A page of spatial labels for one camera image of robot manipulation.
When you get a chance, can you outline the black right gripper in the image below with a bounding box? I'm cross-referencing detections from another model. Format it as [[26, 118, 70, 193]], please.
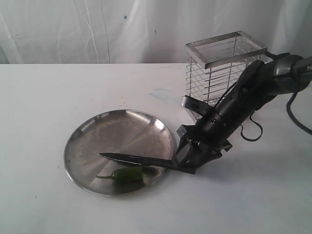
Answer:
[[172, 60, 274, 170]]

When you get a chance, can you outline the black handled knife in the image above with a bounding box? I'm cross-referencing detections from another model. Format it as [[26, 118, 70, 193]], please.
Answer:
[[98, 153, 196, 175]]

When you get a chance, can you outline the green jalapeno pepper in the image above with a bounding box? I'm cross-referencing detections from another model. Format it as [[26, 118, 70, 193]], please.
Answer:
[[96, 166, 143, 183]]

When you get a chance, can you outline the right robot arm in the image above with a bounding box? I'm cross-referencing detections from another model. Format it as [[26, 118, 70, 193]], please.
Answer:
[[172, 53, 312, 174]]

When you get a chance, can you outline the round stainless steel plate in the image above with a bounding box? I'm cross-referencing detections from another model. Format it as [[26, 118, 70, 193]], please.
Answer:
[[63, 110, 176, 196]]

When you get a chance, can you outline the white backdrop curtain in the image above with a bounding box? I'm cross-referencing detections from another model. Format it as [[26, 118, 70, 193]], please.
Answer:
[[0, 0, 312, 64]]

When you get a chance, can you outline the chrome wire utensil holder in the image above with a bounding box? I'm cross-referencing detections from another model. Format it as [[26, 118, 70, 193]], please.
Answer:
[[180, 31, 268, 122]]

